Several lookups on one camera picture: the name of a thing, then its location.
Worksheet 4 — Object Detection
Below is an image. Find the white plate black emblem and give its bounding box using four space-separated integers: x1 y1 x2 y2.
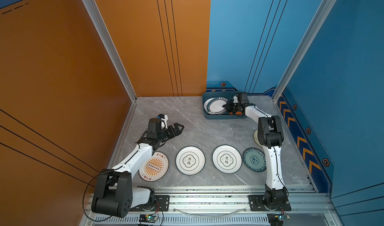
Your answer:
176 146 206 176
212 145 242 174

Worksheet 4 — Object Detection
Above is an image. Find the right circuit board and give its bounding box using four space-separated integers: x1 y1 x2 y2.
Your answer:
267 214 291 226

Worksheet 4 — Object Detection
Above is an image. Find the orange sunburst plate front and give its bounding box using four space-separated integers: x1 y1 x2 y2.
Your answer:
139 151 170 183

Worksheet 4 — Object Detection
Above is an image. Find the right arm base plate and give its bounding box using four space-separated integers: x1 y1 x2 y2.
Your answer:
248 195 292 212

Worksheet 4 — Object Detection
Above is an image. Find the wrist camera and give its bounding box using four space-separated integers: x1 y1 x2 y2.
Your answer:
233 92 250 105
158 114 168 129

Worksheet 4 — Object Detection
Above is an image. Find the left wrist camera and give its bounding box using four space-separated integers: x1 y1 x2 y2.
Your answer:
158 114 168 129

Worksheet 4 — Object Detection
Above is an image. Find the aluminium corner post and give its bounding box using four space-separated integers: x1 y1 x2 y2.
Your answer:
272 0 337 103
82 0 138 103

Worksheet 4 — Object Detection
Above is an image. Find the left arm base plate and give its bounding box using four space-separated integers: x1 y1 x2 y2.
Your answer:
130 195 170 212

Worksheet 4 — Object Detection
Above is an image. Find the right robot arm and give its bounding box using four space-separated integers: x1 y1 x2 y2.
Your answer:
224 93 292 211

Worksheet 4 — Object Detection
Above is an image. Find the left aluminium corner post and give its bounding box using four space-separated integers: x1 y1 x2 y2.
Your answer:
82 0 138 103

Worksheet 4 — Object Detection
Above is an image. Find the teal patterned plate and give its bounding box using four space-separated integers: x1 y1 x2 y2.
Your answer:
243 148 267 173

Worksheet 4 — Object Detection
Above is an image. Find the teal plastic bin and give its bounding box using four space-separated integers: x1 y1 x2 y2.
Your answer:
202 91 246 119

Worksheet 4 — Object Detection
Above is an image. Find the left green circuit board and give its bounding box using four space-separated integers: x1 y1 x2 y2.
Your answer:
138 215 161 226

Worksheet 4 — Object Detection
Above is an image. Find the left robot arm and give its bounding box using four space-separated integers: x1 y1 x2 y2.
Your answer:
91 114 185 218

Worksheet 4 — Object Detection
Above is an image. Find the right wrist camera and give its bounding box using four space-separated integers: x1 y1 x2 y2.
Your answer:
233 92 250 105

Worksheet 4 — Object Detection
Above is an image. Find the aluminium rail frame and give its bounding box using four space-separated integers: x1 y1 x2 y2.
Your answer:
78 184 344 226

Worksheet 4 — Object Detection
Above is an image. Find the right aluminium corner post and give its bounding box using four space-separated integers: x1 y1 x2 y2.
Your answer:
272 0 337 103

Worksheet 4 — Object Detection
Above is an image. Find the cream plate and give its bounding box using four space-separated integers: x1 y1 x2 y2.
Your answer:
254 130 260 144

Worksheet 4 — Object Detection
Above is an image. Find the white plate dark rim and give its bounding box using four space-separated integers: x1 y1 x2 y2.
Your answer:
204 97 228 115

